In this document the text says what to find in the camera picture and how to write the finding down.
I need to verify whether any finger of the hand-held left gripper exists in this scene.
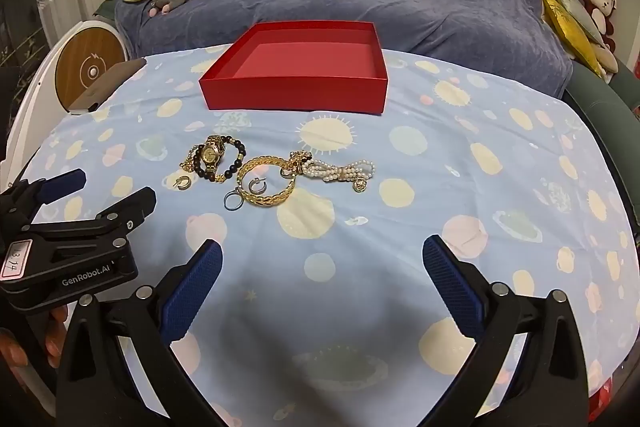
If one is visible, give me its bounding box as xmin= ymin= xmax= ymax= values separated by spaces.
xmin=0 ymin=168 xmax=87 ymax=228
xmin=30 ymin=187 xmax=157 ymax=254

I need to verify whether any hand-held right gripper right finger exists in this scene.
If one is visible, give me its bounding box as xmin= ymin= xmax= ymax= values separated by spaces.
xmin=422 ymin=234 xmax=591 ymax=427

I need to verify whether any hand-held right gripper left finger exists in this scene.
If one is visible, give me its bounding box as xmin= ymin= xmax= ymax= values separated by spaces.
xmin=56 ymin=239 xmax=226 ymax=427

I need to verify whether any thin gold chain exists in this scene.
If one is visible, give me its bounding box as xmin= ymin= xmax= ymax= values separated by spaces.
xmin=178 ymin=145 xmax=228 ymax=182

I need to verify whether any gold wrist watch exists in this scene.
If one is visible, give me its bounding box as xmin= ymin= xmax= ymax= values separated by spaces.
xmin=197 ymin=135 xmax=227 ymax=168

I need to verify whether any dark bead bracelet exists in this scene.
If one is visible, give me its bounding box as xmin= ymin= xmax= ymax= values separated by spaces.
xmin=192 ymin=135 xmax=248 ymax=182

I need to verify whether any gold braided bangle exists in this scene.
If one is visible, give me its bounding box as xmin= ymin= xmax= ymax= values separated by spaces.
xmin=236 ymin=156 xmax=297 ymax=208

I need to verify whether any pearl bracelet with gold charms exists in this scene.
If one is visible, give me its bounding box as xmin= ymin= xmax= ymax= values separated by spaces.
xmin=280 ymin=149 xmax=376 ymax=194

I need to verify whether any red cardboard box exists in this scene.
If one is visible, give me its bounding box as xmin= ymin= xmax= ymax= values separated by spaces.
xmin=198 ymin=21 xmax=389 ymax=115

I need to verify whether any person's left hand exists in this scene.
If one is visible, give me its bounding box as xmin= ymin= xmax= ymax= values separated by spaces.
xmin=0 ymin=304 xmax=69 ymax=370

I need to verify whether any blue printed tablecloth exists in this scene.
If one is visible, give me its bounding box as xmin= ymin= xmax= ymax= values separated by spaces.
xmin=0 ymin=42 xmax=639 ymax=427

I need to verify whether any white appliance with wooden disc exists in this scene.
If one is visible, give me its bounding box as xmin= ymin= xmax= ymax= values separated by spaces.
xmin=0 ymin=18 xmax=132 ymax=180

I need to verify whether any green sofa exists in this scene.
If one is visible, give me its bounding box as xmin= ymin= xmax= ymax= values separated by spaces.
xmin=517 ymin=0 xmax=640 ymax=148

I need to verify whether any cream cushion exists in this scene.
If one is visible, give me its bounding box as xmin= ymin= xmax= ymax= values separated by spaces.
xmin=593 ymin=45 xmax=621 ymax=84

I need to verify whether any yellow pillow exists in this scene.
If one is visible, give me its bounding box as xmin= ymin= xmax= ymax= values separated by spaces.
xmin=539 ymin=0 xmax=609 ymax=78

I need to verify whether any pale grey pillow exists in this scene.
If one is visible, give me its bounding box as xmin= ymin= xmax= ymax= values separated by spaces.
xmin=547 ymin=0 xmax=608 ymax=48

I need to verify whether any red monkey plush toy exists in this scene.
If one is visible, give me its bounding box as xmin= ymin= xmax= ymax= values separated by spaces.
xmin=579 ymin=0 xmax=619 ymax=56

